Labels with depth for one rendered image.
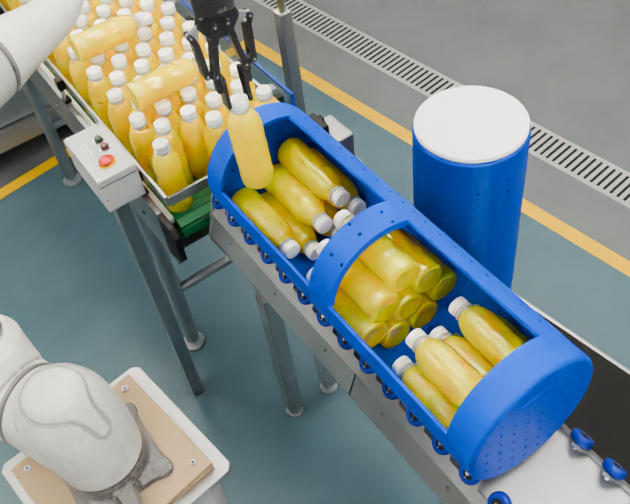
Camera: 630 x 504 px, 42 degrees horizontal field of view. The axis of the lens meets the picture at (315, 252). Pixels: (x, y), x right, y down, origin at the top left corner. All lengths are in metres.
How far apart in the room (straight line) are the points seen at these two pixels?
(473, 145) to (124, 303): 1.64
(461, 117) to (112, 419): 1.12
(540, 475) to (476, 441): 0.27
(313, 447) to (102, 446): 1.34
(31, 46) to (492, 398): 0.85
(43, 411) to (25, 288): 2.01
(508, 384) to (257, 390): 1.57
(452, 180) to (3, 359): 1.09
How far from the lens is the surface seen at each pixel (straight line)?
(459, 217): 2.07
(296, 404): 2.68
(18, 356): 1.49
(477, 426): 1.35
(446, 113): 2.06
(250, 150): 1.65
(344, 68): 3.94
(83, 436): 1.38
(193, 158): 2.12
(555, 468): 1.62
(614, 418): 2.59
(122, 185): 1.98
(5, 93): 1.13
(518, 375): 1.34
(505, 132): 2.01
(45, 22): 1.19
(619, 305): 3.02
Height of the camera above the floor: 2.37
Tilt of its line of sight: 49 degrees down
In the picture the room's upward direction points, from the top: 9 degrees counter-clockwise
